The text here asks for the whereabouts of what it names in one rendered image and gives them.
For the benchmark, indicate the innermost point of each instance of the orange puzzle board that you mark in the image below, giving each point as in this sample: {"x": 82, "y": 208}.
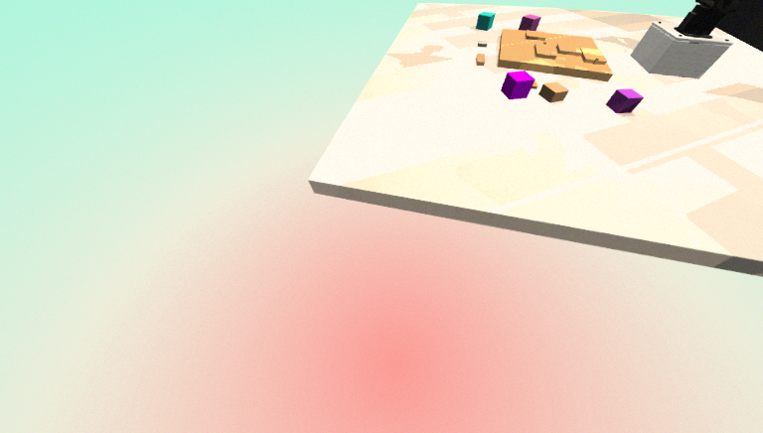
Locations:
{"x": 538, "y": 51}

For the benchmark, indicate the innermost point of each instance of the teal cube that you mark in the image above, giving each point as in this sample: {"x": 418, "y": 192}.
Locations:
{"x": 485, "y": 21}

